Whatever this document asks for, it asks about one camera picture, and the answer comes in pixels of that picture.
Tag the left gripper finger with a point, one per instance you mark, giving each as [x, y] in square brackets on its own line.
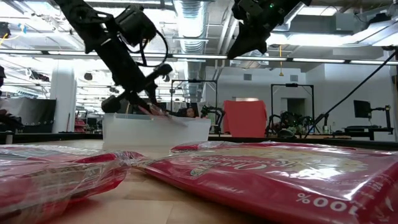
[153, 93]
[135, 99]

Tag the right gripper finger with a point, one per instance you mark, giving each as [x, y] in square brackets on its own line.
[239, 46]
[255, 42]

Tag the red popcorn bag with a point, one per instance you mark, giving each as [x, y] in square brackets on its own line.
[161, 114]
[56, 177]
[280, 183]

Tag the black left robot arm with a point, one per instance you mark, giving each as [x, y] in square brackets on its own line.
[90, 28]

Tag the black background robot arm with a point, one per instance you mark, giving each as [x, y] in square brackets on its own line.
[214, 113]

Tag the long ceiling light strip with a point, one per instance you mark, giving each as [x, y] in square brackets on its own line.
[261, 58]
[318, 60]
[199, 57]
[373, 62]

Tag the clear plastic bin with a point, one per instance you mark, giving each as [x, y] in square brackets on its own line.
[155, 130]

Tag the person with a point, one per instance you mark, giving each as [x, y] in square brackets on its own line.
[189, 112]

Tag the white square column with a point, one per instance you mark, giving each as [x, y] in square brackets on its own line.
[63, 99]

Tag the red cloth cover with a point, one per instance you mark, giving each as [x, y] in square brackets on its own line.
[245, 118]

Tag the black background robot arms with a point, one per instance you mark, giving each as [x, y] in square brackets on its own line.
[290, 123]

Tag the black tarp with grommets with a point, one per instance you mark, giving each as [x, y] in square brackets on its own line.
[37, 112]

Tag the black computer monitor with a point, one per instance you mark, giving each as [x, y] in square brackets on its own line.
[361, 109]

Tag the black desk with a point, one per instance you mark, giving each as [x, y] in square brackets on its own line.
[367, 130]

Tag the black metal stand frame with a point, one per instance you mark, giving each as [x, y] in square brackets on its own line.
[172, 99]
[271, 102]

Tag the square wall vent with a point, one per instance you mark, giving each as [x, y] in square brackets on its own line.
[247, 77]
[293, 78]

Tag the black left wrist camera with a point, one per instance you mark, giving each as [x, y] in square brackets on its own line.
[136, 25]

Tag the silver spiral air duct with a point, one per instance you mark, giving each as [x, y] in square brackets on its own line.
[191, 31]

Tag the grey ceiling duct box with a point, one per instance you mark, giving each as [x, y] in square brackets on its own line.
[323, 23]

